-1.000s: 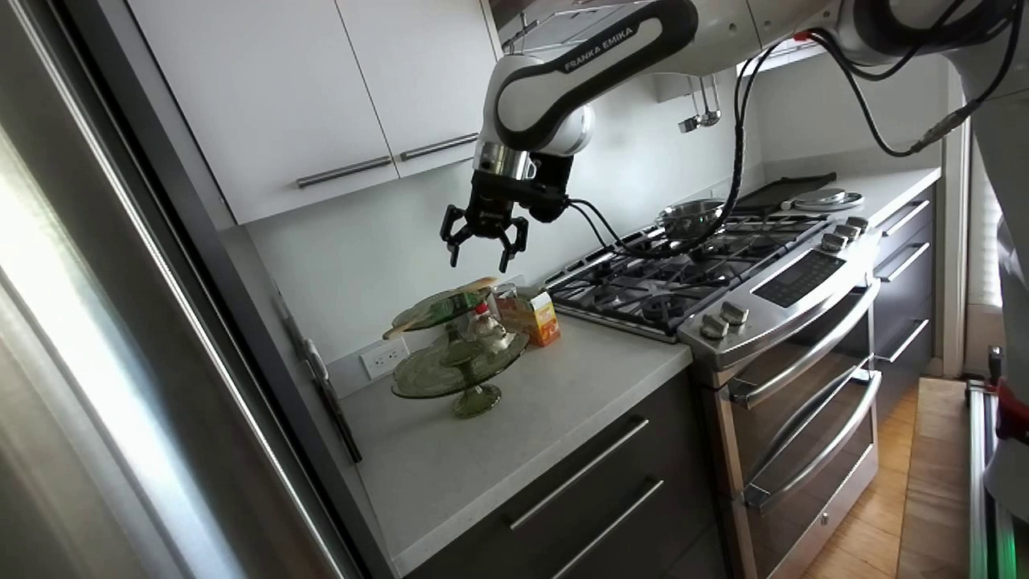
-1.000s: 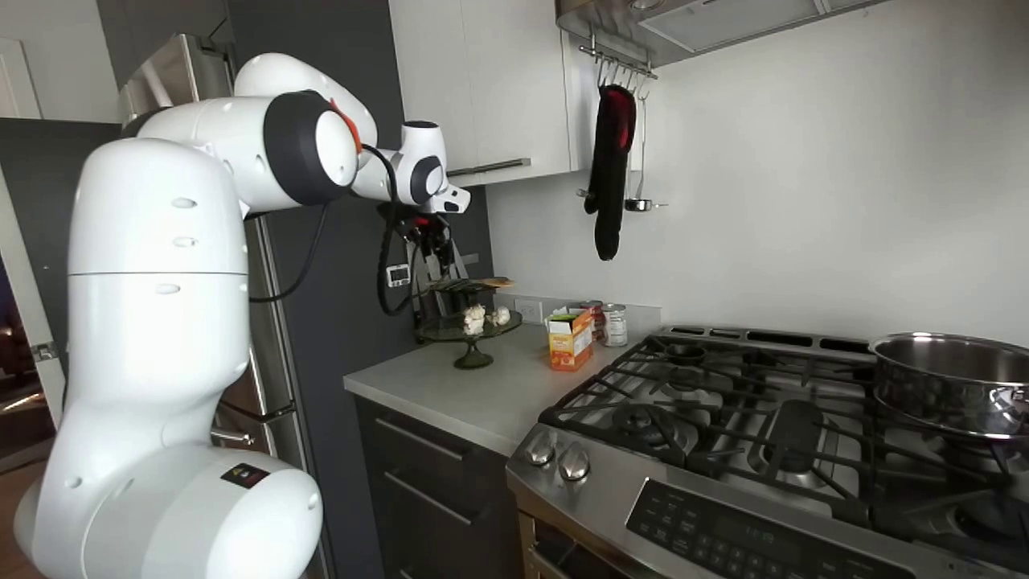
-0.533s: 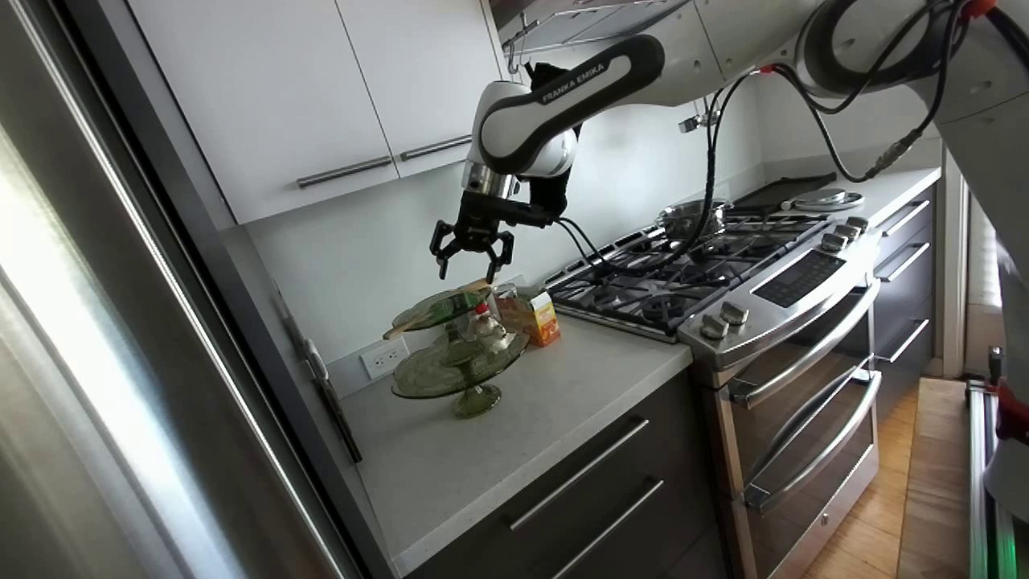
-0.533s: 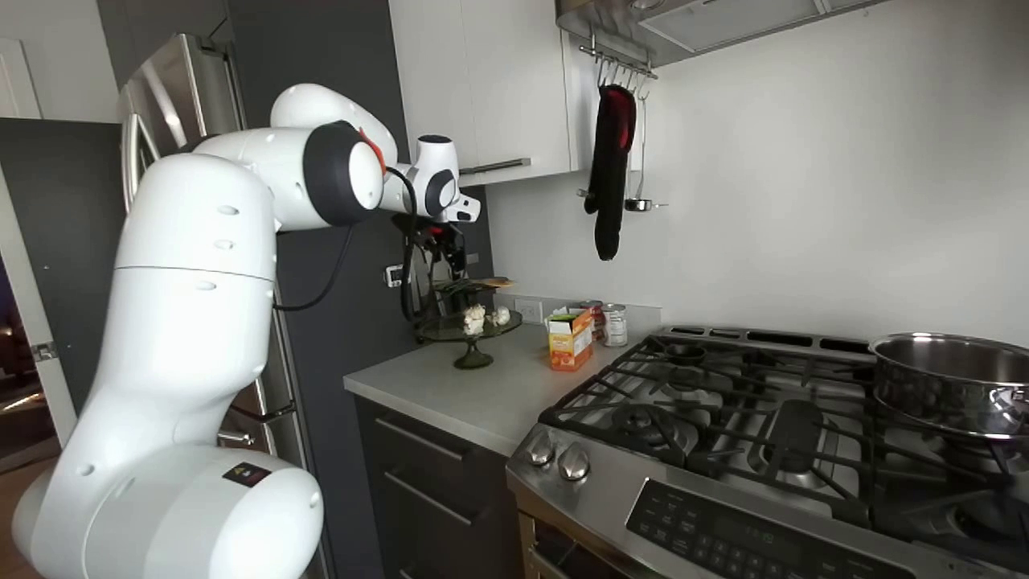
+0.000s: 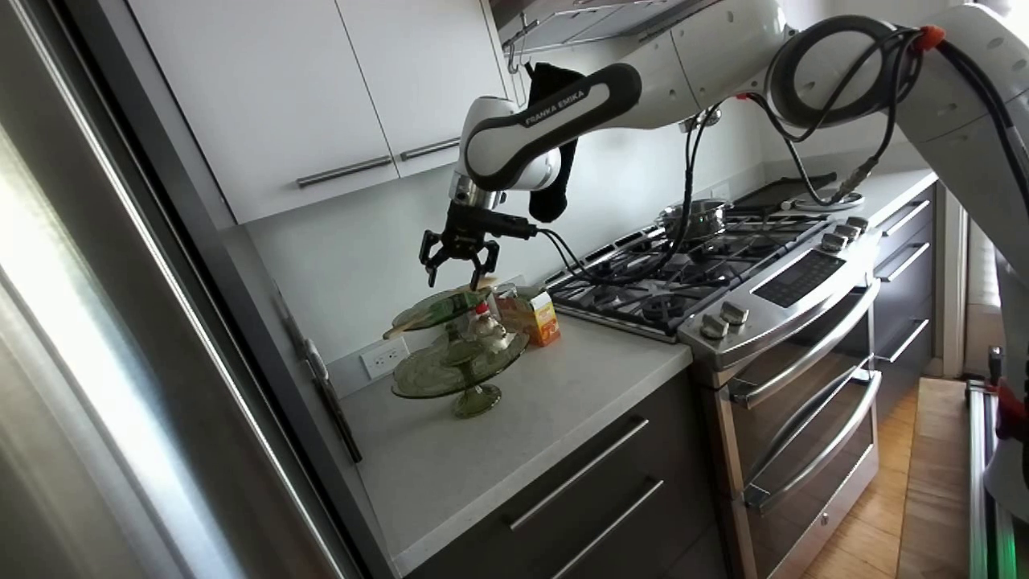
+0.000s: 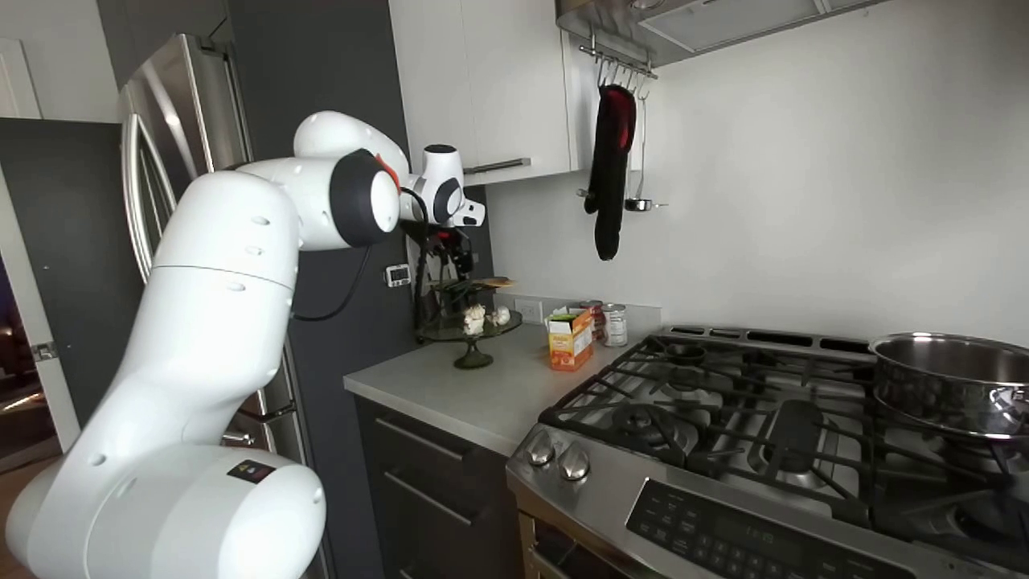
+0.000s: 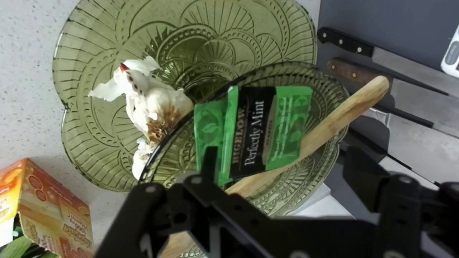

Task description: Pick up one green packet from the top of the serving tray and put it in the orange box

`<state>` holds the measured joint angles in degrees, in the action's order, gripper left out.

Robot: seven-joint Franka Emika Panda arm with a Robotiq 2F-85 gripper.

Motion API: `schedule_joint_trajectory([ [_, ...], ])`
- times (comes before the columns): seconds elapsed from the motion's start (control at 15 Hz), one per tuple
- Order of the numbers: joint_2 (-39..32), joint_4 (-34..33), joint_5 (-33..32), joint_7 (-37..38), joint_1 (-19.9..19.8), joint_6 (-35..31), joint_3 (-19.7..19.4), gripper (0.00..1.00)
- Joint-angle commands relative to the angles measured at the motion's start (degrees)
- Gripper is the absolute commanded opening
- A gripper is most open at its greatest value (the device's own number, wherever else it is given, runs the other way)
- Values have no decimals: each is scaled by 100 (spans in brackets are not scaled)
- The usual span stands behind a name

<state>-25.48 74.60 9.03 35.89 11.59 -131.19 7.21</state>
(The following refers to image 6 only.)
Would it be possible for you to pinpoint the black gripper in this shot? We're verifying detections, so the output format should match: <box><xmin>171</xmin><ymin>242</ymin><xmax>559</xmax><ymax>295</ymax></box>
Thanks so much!
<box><xmin>423</xmin><ymin>219</ymin><xmax>483</xmax><ymax>313</ymax></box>

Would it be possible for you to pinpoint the green glass tiered serving tray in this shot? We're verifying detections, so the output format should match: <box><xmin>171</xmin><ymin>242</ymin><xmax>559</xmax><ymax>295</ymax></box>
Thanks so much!
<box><xmin>412</xmin><ymin>273</ymin><xmax>529</xmax><ymax>374</ymax></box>

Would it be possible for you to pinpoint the orange cardboard box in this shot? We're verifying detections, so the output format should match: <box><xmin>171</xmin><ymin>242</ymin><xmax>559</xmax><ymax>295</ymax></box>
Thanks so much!
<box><xmin>544</xmin><ymin>301</ymin><xmax>603</xmax><ymax>377</ymax></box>

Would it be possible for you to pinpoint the glass jar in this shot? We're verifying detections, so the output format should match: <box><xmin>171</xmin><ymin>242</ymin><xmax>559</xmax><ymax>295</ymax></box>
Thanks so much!
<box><xmin>603</xmin><ymin>301</ymin><xmax>633</xmax><ymax>349</ymax></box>

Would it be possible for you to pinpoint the silver stove knob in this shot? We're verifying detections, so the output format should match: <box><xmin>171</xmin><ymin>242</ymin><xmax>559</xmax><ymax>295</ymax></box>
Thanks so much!
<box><xmin>556</xmin><ymin>443</ymin><xmax>596</xmax><ymax>486</ymax></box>
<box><xmin>520</xmin><ymin>432</ymin><xmax>559</xmax><ymax>468</ymax></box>

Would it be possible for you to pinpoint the black oven mitt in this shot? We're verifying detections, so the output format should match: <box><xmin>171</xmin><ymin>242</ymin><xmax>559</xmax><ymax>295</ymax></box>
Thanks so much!
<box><xmin>584</xmin><ymin>82</ymin><xmax>645</xmax><ymax>262</ymax></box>

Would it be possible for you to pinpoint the dark base drawer cabinet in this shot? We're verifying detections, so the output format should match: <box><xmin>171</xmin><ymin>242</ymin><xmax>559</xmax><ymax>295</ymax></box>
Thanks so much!
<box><xmin>351</xmin><ymin>392</ymin><xmax>525</xmax><ymax>579</ymax></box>

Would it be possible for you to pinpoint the hanging metal utensil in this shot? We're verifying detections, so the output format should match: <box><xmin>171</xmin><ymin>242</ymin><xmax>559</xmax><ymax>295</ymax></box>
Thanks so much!
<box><xmin>625</xmin><ymin>94</ymin><xmax>656</xmax><ymax>214</ymax></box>

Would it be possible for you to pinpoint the dark tall side panel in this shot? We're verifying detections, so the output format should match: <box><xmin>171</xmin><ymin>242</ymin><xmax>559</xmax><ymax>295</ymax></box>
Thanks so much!
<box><xmin>226</xmin><ymin>0</ymin><xmax>500</xmax><ymax>579</ymax></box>

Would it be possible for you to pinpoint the stainless steel refrigerator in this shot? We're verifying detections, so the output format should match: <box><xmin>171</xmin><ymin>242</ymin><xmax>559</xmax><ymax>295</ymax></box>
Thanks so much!
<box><xmin>113</xmin><ymin>28</ymin><xmax>316</xmax><ymax>579</ymax></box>

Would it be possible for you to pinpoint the stainless gas stove range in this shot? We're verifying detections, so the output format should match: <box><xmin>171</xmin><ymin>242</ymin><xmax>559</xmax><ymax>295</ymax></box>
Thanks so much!
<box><xmin>503</xmin><ymin>320</ymin><xmax>1029</xmax><ymax>579</ymax></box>

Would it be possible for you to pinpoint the stainless range hood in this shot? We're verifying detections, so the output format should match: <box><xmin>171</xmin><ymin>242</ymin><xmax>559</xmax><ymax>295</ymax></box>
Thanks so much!
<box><xmin>552</xmin><ymin>0</ymin><xmax>887</xmax><ymax>73</ymax></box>

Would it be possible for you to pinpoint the dark grey door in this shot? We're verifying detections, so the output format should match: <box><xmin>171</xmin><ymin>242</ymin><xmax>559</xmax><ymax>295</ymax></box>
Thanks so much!
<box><xmin>0</xmin><ymin>111</ymin><xmax>149</xmax><ymax>458</ymax></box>

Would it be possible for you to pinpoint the stainless steel pot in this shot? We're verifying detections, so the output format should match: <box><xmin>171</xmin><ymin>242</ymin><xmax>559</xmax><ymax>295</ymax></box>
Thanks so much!
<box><xmin>869</xmin><ymin>328</ymin><xmax>1029</xmax><ymax>443</ymax></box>

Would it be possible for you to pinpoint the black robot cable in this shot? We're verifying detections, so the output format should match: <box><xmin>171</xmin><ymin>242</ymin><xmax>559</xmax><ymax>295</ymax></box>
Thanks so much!
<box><xmin>286</xmin><ymin>185</ymin><xmax>433</xmax><ymax>326</ymax></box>

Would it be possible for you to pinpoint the short metal cabinet handle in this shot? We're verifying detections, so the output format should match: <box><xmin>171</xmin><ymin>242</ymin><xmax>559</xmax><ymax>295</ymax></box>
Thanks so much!
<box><xmin>461</xmin><ymin>153</ymin><xmax>534</xmax><ymax>180</ymax></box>

